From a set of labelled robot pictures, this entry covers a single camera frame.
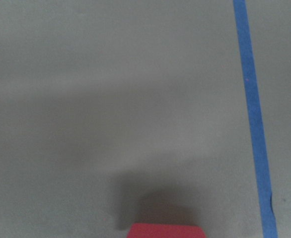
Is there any red block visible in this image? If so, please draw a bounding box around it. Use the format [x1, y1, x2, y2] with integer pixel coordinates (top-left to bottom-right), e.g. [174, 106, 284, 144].
[127, 223, 206, 238]

